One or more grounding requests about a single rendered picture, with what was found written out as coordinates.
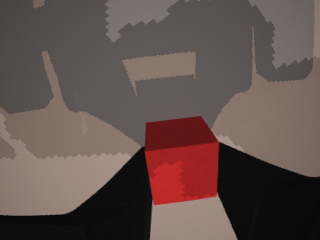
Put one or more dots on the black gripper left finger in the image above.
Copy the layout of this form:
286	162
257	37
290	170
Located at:
120	210

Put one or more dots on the red block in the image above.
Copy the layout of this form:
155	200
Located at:
182	157

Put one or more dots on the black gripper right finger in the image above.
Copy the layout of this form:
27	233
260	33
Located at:
265	202

